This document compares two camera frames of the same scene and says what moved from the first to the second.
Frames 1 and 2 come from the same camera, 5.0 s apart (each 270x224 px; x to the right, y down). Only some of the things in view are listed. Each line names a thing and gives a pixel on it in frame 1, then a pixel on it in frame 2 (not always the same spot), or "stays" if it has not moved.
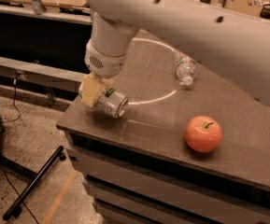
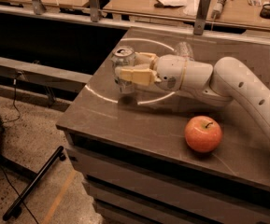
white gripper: [104, 63] → [169, 71]
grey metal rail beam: [35, 73] stays
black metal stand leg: [16, 206] stays
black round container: [269, 11] stays
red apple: [204, 133] stays
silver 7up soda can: [112, 104] → [123, 57]
